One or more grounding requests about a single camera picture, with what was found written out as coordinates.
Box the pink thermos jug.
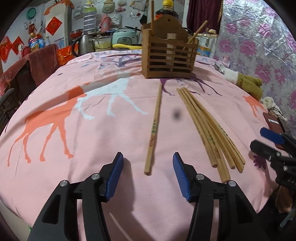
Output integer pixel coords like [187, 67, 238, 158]
[99, 14, 114, 33]

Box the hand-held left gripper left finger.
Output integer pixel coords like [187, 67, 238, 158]
[27, 152, 124, 241]

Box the white hanging plastic bag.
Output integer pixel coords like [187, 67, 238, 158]
[129, 0, 148, 15]

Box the red cloth covered cabinet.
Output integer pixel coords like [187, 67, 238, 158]
[0, 44, 59, 93]

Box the pale rice cooker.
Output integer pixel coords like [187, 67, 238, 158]
[112, 28, 138, 46]

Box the red diamond paper decoration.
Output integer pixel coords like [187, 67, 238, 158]
[46, 17, 62, 36]
[11, 37, 23, 55]

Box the person's right hand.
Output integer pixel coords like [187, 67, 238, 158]
[276, 185, 292, 213]

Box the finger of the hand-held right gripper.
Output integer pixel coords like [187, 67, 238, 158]
[250, 140, 296, 172]
[260, 127, 296, 151]

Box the wooden slatted chopstick holder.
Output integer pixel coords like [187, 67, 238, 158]
[142, 17, 199, 80]

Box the red gift box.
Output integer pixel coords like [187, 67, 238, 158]
[57, 46, 79, 66]

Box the floral foil wall covering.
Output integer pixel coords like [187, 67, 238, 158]
[213, 0, 296, 130]

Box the steel kettle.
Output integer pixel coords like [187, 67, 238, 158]
[72, 34, 95, 57]

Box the green round plate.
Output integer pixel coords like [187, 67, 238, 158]
[26, 7, 37, 20]

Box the pink deer printed cloth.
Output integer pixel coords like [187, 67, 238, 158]
[0, 49, 281, 241]

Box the olive plush mitten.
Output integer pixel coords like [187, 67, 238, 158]
[225, 70, 263, 87]
[245, 81, 264, 100]

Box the metal spoon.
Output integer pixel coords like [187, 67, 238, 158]
[214, 62, 226, 75]

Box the dark sauce bottle yellow cap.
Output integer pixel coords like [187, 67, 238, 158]
[155, 0, 179, 24]

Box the brown leather wallet case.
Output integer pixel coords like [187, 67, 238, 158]
[263, 112, 287, 146]

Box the orange oil bottle blue label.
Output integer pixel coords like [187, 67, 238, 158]
[28, 32, 43, 52]

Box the white crochet cloth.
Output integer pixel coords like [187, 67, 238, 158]
[262, 97, 275, 108]

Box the orange cloth cover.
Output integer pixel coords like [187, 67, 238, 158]
[45, 0, 74, 14]

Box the yellow plastic scoop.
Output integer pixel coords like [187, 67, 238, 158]
[113, 44, 142, 50]

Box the maroon curtain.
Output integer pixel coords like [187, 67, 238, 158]
[187, 0, 223, 33]

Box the red hanging plastic decoration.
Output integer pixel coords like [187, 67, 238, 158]
[0, 37, 12, 62]

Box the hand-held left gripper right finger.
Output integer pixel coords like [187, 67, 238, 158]
[172, 152, 270, 241]

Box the steel pot with lid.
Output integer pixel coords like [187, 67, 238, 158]
[89, 35, 114, 52]

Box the beige woven hanging pouch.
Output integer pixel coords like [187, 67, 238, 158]
[103, 0, 116, 13]

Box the green striped stacked container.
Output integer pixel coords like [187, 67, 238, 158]
[83, 6, 97, 34]

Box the white refrigerator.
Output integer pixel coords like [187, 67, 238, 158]
[45, 5, 73, 49]

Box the red metal basin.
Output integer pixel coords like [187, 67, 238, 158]
[69, 29, 84, 39]

